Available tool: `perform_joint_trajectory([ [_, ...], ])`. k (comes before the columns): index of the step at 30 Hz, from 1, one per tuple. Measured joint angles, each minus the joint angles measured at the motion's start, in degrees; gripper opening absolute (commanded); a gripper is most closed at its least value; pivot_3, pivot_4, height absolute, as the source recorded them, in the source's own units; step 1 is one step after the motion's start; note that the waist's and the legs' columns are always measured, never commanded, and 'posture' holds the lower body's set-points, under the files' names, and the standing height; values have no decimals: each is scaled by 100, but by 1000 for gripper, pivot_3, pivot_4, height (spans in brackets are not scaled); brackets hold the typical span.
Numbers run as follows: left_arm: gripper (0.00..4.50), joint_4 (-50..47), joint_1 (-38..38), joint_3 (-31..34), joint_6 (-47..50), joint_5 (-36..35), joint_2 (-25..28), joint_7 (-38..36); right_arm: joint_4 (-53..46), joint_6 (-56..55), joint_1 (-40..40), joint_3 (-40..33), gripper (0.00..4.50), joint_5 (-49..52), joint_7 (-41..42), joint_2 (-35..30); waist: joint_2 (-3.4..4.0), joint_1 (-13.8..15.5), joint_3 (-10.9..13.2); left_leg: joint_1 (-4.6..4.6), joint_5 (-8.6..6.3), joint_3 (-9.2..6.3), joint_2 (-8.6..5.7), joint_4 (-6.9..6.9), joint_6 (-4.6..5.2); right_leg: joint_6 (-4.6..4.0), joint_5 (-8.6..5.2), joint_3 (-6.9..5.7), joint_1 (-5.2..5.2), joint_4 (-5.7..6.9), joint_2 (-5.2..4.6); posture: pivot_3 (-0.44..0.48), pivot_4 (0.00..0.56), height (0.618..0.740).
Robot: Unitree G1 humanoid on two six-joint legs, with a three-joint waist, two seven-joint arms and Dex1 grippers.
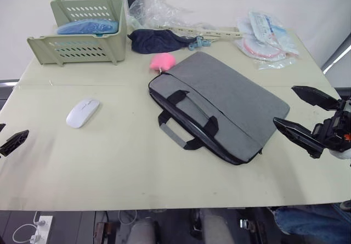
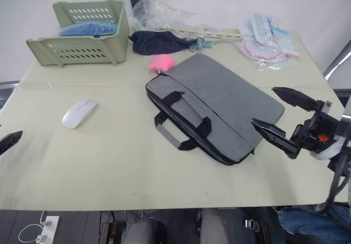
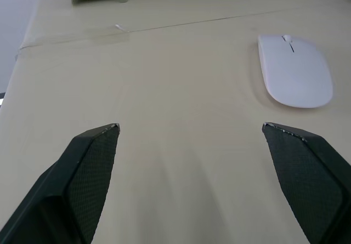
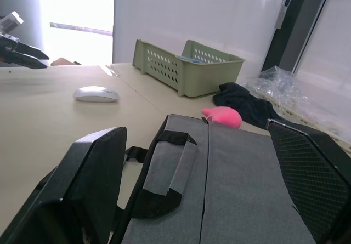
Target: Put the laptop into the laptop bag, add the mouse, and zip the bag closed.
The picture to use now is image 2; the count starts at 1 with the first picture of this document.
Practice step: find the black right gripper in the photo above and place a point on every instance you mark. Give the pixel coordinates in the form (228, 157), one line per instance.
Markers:
(310, 134)

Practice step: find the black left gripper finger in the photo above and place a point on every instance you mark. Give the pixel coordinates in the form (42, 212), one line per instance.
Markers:
(9, 141)

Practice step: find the white computer mouse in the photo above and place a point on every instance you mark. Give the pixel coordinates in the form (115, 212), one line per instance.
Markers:
(78, 113)

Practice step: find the crumpled clear plastic bag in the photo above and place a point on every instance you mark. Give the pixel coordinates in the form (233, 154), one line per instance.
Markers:
(159, 11)

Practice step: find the clear flat plastic packet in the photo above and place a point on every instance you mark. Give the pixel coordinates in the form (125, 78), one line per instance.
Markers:
(270, 65)

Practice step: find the pink-rimmed round pads packet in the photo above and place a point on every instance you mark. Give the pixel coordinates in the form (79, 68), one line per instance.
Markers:
(263, 50)

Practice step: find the white blue printed packet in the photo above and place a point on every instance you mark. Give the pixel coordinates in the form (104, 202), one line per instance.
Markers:
(264, 26)

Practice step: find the white power strip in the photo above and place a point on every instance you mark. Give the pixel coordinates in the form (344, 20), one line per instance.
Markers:
(50, 229)

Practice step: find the white round pads packet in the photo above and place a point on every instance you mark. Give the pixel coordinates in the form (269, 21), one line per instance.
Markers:
(245, 28)

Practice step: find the blue jeans leg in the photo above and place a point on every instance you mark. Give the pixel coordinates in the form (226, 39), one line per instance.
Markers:
(304, 223)

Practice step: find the cream perforated strip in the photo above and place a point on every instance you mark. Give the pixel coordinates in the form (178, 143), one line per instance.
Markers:
(219, 34)

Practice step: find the green plastic slotted basket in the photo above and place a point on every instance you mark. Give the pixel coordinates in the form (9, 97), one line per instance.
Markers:
(82, 50)

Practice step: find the grey rounded shape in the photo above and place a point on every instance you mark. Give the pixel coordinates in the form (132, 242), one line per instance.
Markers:
(142, 233)
(214, 226)

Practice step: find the blue plastic-wrapped bundle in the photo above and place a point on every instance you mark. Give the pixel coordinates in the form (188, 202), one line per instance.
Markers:
(87, 29)

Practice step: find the pink fluffy pompom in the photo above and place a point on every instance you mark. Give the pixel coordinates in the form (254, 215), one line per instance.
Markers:
(161, 62)

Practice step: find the dark navy cloth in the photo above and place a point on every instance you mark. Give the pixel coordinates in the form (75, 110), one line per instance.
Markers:
(153, 42)

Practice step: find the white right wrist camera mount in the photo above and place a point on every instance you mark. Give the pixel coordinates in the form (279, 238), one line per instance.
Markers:
(330, 150)

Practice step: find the dark slanted frame bar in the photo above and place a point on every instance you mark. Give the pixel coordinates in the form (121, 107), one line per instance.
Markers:
(338, 63)

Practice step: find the metal buckle bracket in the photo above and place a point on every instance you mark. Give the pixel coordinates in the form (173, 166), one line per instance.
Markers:
(255, 229)

